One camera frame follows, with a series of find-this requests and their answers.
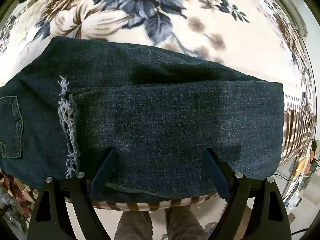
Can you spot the left brown shoe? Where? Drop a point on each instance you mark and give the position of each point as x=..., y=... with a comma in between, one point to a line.
x=134, y=225

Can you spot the dark blue denim jeans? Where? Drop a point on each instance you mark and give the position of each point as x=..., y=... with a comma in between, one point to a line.
x=136, y=120

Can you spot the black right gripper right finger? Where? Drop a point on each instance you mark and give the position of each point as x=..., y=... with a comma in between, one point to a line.
x=268, y=219

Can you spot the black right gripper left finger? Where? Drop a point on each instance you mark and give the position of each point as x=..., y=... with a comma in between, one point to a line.
x=50, y=219

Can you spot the floral fleece bed blanket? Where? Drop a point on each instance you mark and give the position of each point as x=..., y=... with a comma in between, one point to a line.
x=252, y=36

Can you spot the grey pillow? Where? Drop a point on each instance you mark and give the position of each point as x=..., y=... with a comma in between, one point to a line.
x=295, y=17

